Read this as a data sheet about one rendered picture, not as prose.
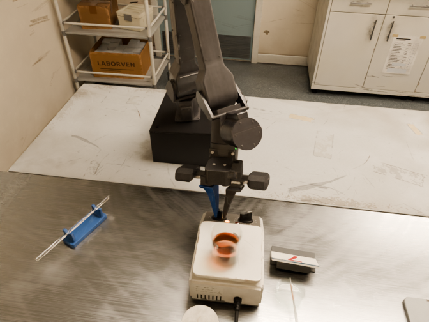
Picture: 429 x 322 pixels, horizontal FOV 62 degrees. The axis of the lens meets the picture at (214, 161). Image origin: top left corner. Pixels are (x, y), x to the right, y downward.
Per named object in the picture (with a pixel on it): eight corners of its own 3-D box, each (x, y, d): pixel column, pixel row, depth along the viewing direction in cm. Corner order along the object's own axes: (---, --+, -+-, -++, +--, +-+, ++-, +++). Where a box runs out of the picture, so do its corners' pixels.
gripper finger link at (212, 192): (205, 179, 76) (198, 185, 71) (222, 181, 76) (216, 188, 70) (203, 210, 78) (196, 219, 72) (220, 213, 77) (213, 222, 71)
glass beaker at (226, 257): (216, 242, 66) (218, 213, 61) (244, 252, 64) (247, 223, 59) (203, 268, 62) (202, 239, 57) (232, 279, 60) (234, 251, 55)
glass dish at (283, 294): (279, 278, 70) (280, 271, 68) (306, 289, 68) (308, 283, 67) (270, 302, 66) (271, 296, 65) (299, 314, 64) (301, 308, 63)
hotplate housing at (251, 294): (203, 218, 81) (203, 194, 76) (261, 224, 80) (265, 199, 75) (187, 313, 64) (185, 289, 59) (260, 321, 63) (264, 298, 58)
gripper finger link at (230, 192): (228, 182, 75) (221, 188, 70) (244, 184, 74) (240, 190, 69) (226, 213, 76) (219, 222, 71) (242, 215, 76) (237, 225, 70)
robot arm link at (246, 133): (194, 91, 69) (216, 91, 58) (232, 80, 71) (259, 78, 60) (209, 146, 72) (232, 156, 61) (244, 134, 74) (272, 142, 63)
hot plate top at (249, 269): (200, 223, 70) (200, 220, 70) (262, 229, 69) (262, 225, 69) (191, 276, 61) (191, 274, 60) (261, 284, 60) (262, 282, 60)
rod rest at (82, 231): (97, 211, 82) (94, 200, 80) (108, 217, 81) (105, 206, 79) (62, 241, 76) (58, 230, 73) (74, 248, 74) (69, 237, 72)
